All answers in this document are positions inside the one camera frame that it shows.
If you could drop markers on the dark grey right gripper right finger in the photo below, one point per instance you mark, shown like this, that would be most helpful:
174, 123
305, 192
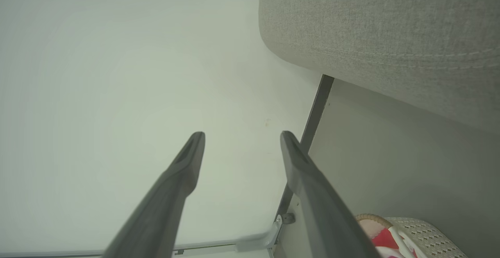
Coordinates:
324, 219

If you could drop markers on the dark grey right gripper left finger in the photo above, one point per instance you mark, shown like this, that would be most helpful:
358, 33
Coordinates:
156, 215

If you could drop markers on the red sports jersey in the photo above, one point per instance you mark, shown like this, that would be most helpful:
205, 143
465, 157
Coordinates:
384, 240

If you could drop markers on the grey metal furniture leg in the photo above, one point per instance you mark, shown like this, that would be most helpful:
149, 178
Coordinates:
317, 107

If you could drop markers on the cream perforated laundry basket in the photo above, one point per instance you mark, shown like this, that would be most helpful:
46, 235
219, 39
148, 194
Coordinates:
425, 230

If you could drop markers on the grey carpet mat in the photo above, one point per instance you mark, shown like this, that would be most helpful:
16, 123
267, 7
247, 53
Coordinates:
390, 27

